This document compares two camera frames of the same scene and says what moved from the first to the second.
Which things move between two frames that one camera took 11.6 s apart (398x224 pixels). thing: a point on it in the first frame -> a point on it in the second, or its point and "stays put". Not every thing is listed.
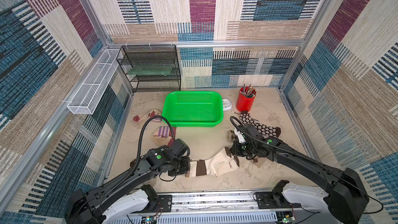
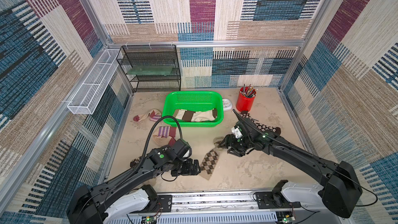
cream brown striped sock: (218, 165) -> (191, 116)
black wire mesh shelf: (151, 67) stays put
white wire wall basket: (88, 96) stays put
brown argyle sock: (231, 135) -> (209, 161)
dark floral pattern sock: (266, 130) stays put
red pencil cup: (245, 98) stays put
